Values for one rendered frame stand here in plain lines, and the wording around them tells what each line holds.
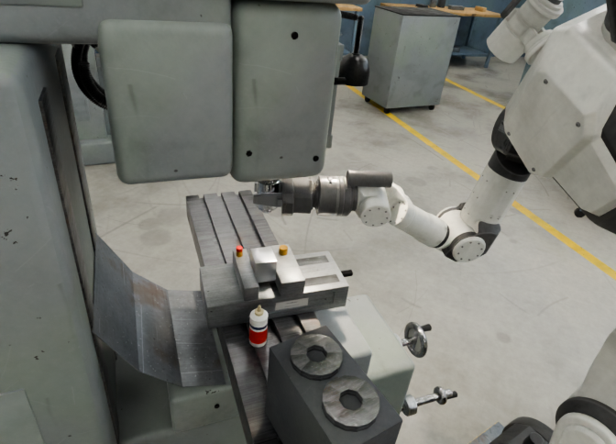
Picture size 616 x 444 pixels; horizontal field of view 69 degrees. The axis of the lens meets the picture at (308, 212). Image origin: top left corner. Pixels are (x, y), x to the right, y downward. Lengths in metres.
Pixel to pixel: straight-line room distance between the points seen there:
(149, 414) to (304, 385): 0.55
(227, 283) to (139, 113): 0.52
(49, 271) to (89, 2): 0.37
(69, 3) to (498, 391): 2.22
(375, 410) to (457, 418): 1.50
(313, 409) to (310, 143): 0.45
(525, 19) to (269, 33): 0.43
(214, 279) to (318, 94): 0.54
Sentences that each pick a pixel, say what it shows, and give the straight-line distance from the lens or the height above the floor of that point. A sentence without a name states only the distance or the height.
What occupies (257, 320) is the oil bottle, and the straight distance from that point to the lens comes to 1.00.
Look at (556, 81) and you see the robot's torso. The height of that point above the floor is 1.58.
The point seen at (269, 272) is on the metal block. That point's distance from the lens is 1.08.
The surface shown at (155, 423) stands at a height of 0.72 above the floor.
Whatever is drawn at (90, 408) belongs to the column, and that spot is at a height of 0.96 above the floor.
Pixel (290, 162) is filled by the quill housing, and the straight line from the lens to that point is 0.84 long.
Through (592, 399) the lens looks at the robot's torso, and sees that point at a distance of 0.98.
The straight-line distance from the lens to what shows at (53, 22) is 0.72.
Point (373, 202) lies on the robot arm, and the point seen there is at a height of 1.26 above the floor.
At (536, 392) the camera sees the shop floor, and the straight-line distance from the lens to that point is 2.51.
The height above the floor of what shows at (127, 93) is 1.50.
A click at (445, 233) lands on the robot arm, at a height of 1.16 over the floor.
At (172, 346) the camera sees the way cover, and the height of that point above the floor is 0.88.
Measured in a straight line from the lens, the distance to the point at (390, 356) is 1.37.
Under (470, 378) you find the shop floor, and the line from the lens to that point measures 2.41.
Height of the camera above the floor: 1.72
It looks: 32 degrees down
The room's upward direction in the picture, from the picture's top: 6 degrees clockwise
